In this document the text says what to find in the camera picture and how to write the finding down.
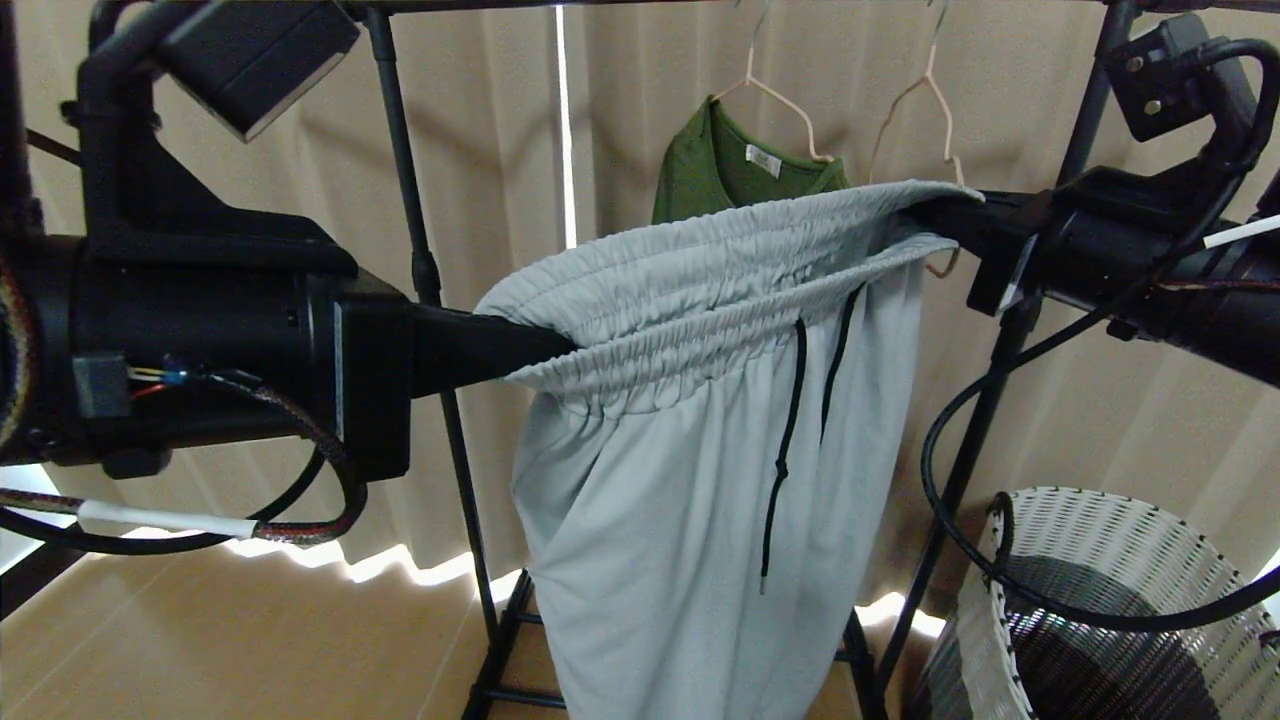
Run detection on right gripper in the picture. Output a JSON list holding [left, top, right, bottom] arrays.
[[965, 165, 1243, 343]]

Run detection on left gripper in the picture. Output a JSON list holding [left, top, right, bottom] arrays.
[[35, 240, 413, 483]]

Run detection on green long-sleeved shirt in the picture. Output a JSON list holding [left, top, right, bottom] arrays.
[[651, 96, 852, 227]]

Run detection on pale grey shorts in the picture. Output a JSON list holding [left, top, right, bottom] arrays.
[[475, 179, 987, 720]]

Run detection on pink clothes hanger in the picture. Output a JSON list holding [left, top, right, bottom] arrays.
[[867, 0, 967, 281], [711, 0, 837, 165]]

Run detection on black clothes rack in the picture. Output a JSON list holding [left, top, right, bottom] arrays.
[[340, 0, 1280, 720]]

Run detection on white laundry basket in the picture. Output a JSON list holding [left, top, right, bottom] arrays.
[[905, 486, 1280, 720]]

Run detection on beige curtain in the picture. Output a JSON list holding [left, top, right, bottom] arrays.
[[0, 0, 1280, 641]]

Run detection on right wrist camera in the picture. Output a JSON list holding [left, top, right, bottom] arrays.
[[1104, 12, 1280, 201]]

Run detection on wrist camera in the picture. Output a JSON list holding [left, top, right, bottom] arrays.
[[1104, 12, 1280, 201], [60, 0, 363, 277]]

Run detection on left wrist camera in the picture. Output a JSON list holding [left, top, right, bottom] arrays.
[[60, 0, 363, 277]]

